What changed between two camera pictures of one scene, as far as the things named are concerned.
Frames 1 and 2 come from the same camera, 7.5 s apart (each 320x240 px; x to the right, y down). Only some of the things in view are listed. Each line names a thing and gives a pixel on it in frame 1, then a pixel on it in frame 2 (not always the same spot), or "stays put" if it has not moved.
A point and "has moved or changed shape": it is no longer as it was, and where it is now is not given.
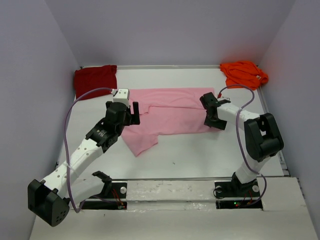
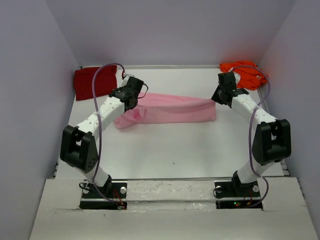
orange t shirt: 244,73 stays put
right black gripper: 221,125 to 216,97
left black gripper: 133,119 to 119,88
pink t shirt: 164,111 has moved or changed shape
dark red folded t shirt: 88,78 stays put
